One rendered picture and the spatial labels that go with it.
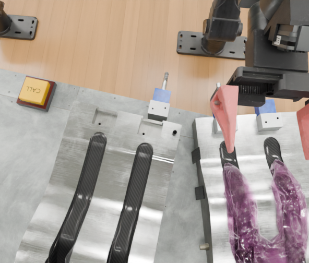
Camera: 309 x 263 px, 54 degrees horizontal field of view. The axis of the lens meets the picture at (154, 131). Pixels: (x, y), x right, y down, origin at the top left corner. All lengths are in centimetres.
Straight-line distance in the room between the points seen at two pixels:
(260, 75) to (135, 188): 40
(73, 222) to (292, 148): 53
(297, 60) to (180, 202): 47
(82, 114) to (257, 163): 43
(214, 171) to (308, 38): 44
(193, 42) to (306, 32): 58
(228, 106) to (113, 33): 60
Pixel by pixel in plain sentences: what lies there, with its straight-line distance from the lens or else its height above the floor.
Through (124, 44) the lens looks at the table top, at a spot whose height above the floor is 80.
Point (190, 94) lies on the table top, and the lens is 83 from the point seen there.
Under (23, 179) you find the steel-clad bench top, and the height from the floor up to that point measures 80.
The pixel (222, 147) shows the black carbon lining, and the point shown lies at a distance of 75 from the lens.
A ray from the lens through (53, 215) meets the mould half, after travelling 68.
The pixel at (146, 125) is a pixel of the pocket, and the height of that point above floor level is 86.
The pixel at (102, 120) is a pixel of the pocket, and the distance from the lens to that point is 74.
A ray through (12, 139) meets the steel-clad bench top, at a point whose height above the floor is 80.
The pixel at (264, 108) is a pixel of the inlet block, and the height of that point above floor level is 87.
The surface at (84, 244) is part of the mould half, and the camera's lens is 65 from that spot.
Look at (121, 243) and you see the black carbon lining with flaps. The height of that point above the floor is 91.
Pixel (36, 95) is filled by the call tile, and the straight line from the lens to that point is 83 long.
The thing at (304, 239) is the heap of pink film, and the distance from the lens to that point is 75.
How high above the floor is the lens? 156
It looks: 75 degrees down
